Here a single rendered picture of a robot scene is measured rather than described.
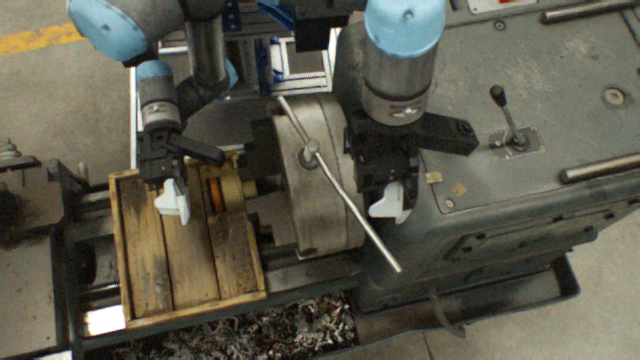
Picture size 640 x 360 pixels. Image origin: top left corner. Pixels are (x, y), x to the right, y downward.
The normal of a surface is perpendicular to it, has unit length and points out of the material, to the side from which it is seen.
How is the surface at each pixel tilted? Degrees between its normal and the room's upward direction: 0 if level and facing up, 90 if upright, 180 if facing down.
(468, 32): 0
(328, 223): 57
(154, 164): 0
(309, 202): 39
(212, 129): 0
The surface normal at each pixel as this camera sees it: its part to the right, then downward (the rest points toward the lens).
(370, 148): 0.23, 0.78
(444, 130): 0.43, -0.61
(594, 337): 0.03, -0.38
